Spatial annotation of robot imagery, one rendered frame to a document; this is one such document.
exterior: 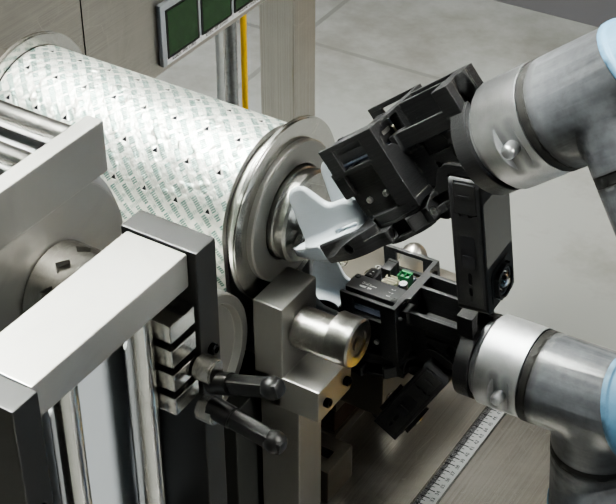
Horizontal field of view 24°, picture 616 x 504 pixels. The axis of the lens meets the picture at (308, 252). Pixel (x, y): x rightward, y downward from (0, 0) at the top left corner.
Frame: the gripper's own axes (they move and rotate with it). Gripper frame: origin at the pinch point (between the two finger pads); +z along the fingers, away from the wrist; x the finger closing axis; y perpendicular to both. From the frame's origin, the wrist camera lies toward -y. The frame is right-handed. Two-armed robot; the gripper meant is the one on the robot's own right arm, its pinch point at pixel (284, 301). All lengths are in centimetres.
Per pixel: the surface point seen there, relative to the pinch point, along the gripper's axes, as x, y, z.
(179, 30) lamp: -22.9, 8.5, 27.9
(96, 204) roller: 24.7, 28.7, -6.1
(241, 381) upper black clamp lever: 33.0, 28.0, -23.3
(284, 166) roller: 6.0, 20.1, -6.5
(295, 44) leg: -68, -22, 48
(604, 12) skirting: -253, -118, 82
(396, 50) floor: -211, -117, 123
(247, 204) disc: 10.2, 19.2, -6.0
